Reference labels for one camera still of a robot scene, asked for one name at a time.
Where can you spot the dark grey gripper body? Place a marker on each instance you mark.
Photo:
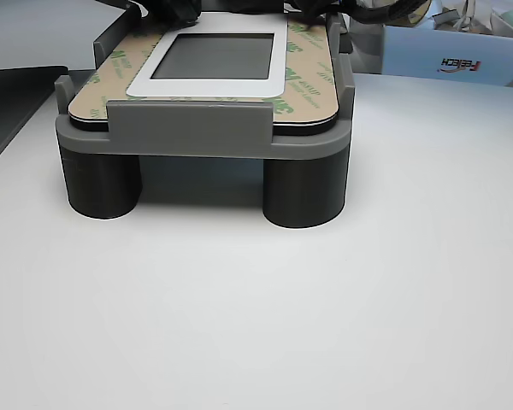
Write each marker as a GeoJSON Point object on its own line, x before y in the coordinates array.
{"type": "Point", "coordinates": [325, 8]}

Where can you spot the black gripper body with motor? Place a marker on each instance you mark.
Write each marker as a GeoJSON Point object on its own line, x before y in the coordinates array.
{"type": "Point", "coordinates": [171, 8]}

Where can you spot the dark grey slab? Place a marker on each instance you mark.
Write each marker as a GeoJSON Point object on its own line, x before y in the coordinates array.
{"type": "Point", "coordinates": [8, 107]}

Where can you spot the tan 3M liner film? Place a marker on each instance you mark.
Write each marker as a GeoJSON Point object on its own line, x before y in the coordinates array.
{"type": "Point", "coordinates": [312, 77]}

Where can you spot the white blue Feetech box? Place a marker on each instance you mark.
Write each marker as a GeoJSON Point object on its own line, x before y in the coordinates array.
{"type": "Point", "coordinates": [453, 55]}

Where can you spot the grey rounded flat plate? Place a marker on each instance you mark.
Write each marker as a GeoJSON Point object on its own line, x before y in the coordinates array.
{"type": "Point", "coordinates": [47, 38]}

